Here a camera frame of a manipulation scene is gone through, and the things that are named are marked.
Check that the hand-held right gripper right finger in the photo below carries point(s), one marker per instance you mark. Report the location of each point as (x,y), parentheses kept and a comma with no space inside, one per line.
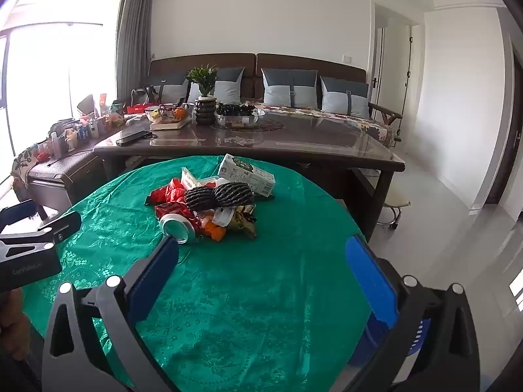
(372,281)

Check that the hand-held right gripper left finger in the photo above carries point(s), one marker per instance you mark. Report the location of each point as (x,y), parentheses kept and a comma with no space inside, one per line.
(151,281)

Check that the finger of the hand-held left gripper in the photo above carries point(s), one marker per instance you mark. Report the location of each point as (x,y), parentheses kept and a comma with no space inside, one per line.
(18,212)
(61,224)

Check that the orange and white bag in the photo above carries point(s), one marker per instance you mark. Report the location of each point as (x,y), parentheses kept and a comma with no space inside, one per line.
(214,230)

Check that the red snack packet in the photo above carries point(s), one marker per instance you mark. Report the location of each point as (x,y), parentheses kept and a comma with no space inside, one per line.
(175,192)

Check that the white and green milk carton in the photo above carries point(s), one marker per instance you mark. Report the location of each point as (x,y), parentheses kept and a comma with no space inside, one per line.
(245,175)

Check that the person's left hand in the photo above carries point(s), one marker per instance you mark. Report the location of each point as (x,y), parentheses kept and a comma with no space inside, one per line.
(14,318)

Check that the brown side cabinet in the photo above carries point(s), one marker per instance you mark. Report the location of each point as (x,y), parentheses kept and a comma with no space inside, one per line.
(61,171)

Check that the round metal can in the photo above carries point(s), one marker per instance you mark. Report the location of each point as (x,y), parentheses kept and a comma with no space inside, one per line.
(179,230)

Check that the cream round stool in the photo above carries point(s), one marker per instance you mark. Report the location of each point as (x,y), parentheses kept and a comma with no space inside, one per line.
(394,202)

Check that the green patterned tablecloth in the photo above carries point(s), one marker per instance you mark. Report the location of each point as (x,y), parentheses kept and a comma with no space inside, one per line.
(245,294)

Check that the cluster of small bottles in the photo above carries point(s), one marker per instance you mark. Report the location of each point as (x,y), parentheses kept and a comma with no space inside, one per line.
(81,130)

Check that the black striped snack packet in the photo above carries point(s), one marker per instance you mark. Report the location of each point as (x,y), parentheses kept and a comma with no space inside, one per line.
(202,198)
(237,194)

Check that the cream bread wrapper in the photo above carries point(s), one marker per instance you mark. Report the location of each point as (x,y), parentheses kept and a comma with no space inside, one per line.
(190,179)

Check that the black phone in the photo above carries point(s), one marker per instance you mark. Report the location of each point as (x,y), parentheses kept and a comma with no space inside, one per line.
(135,137)

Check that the red box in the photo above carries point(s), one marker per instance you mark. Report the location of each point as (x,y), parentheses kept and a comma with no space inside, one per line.
(139,109)

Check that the white book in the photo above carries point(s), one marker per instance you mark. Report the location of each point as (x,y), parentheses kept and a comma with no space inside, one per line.
(171,125)

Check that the brown glass-top coffee table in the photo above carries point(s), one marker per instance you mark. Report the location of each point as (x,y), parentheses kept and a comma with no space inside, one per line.
(318,139)

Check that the glass fruit bowl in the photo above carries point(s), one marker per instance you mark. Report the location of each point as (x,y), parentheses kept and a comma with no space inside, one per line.
(167,115)

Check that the dark handbag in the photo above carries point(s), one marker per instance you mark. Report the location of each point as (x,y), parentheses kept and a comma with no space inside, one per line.
(144,96)

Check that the floral sofa cover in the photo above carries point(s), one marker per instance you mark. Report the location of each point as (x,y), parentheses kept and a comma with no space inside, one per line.
(367,124)

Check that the grey and blue pillow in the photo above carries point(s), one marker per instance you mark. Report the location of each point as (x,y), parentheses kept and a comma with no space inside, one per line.
(290,88)
(229,85)
(173,85)
(345,96)

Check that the potted plant in dark vase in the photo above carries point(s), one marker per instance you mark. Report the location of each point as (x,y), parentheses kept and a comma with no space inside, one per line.
(204,108)

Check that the glass tray with dark fruit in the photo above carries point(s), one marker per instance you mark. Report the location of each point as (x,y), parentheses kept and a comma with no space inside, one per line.
(237,112)

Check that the grey curtain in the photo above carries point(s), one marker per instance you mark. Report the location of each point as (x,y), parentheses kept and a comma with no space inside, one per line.
(137,28)

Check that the white interior door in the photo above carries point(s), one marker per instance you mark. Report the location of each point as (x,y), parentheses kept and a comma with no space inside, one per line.
(392,57)

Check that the brown wooden sofa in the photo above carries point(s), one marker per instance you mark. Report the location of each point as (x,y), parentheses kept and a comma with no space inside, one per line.
(286,61)

